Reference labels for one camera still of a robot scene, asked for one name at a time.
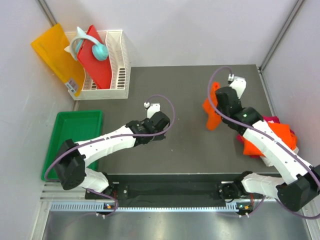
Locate red folder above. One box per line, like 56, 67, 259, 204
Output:
77, 24, 112, 89

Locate yellow folder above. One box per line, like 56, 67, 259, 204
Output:
31, 23, 85, 97

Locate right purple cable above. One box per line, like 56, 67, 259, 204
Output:
207, 65, 320, 220

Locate purple cable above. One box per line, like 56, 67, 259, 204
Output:
43, 93, 176, 217
207, 65, 320, 220

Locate folded orange t shirt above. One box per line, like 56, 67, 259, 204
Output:
237, 121, 298, 157

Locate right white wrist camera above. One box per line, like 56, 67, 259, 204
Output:
227, 73, 247, 99

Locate green plastic tray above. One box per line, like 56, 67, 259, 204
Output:
41, 110, 104, 181

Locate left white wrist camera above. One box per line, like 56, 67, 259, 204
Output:
143, 102, 161, 119

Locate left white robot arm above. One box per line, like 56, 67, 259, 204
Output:
53, 111, 170, 199

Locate white file organizer basket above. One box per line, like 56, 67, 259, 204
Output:
68, 30, 131, 101

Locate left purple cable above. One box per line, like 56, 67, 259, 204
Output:
43, 93, 176, 217

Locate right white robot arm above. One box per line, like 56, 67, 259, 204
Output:
215, 86, 320, 212

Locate white slotted cable duct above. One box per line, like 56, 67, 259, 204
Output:
50, 201, 250, 213

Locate orange t shirt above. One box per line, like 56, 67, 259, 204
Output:
202, 82, 222, 131
237, 121, 298, 157

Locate teal cat ear headphones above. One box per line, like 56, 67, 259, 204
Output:
64, 26, 109, 61

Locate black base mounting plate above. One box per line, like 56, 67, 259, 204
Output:
85, 173, 238, 208

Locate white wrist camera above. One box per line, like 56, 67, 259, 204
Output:
227, 73, 247, 99
143, 102, 161, 119

